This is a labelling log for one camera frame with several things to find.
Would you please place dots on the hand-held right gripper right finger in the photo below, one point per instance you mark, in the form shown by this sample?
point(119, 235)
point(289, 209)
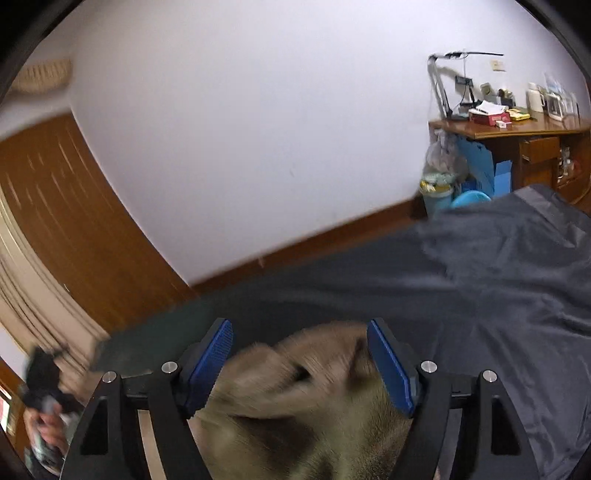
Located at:
point(392, 364)

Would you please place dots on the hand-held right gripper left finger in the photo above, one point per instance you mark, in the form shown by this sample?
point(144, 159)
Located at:
point(207, 364)

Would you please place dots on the brown fleece garment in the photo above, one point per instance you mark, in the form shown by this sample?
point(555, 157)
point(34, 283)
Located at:
point(300, 415)

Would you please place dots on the person's left hand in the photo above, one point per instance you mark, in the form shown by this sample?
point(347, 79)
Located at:
point(51, 434)

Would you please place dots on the beige curtain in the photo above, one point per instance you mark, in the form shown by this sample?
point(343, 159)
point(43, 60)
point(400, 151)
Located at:
point(41, 295)

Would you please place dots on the dark bed sheet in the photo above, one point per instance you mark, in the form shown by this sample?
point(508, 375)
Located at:
point(485, 300)

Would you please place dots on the light blue trash bin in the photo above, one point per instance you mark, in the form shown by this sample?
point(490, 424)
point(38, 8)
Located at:
point(436, 198)

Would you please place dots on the blue plastic basin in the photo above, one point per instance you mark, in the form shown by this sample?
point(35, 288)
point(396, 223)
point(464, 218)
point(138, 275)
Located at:
point(471, 201)

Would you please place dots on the panelled wooden door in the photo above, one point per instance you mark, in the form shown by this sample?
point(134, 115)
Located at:
point(69, 194)

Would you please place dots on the white plastic bag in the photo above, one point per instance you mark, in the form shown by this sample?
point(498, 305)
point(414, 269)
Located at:
point(443, 154)

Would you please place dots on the blue cardboard box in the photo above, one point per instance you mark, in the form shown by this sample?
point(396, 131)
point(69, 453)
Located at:
point(480, 161)

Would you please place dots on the wooden desk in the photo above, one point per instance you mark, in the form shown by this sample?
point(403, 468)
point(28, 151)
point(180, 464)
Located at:
point(503, 131)

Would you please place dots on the red box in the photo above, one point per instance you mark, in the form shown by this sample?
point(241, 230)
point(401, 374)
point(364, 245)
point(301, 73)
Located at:
point(485, 117)

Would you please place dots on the yellow packet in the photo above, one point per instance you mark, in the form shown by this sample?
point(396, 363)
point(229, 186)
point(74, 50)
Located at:
point(519, 115)

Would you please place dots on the small beige desk item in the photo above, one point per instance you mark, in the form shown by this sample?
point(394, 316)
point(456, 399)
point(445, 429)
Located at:
point(485, 90)

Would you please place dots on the tape dispenser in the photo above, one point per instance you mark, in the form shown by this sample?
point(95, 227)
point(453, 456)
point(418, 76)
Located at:
point(507, 98)

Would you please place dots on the white thermos jug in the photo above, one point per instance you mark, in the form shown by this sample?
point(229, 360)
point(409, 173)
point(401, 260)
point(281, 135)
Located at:
point(536, 101)

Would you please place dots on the beige ribbed object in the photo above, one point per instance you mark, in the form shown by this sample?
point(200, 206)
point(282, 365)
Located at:
point(44, 76)

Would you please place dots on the clear picture frames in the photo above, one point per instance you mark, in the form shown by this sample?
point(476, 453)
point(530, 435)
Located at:
point(561, 104)

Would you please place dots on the desk lamp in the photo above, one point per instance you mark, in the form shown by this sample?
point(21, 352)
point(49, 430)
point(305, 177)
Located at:
point(475, 54)

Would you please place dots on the wall outlet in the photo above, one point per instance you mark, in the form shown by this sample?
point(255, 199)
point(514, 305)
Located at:
point(497, 65)

